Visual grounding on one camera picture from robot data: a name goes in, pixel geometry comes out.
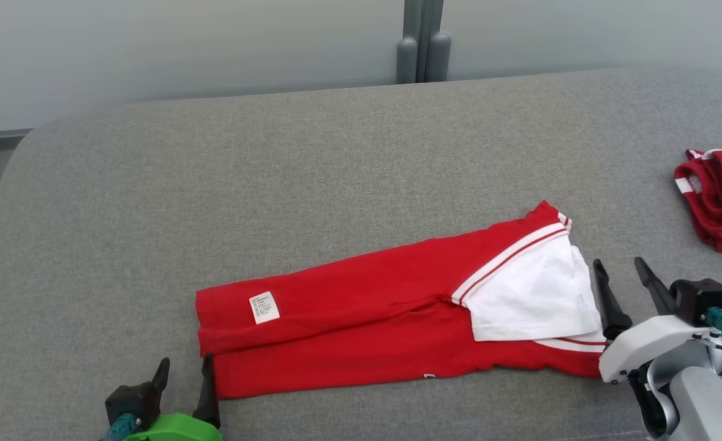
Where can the grey fabric sofa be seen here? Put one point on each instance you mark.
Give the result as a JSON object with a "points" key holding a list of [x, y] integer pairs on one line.
{"points": [[275, 184]]}

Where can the red jersey with white sleeves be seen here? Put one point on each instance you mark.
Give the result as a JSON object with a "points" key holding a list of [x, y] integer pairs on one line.
{"points": [[367, 306]]}

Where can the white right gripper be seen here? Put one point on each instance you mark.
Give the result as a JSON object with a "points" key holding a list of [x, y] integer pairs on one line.
{"points": [[654, 343]]}

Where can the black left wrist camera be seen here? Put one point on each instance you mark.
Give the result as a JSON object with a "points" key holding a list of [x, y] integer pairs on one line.
{"points": [[131, 401]]}

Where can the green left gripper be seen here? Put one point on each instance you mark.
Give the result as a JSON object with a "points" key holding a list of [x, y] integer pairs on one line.
{"points": [[177, 429]]}

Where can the grey partition post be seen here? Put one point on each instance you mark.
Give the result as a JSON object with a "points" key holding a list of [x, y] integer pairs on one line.
{"points": [[423, 43]]}

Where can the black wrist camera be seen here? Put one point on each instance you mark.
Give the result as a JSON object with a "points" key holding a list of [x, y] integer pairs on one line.
{"points": [[131, 401], [700, 297]]}

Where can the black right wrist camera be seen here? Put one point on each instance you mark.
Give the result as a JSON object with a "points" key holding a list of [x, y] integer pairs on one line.
{"points": [[700, 297]]}

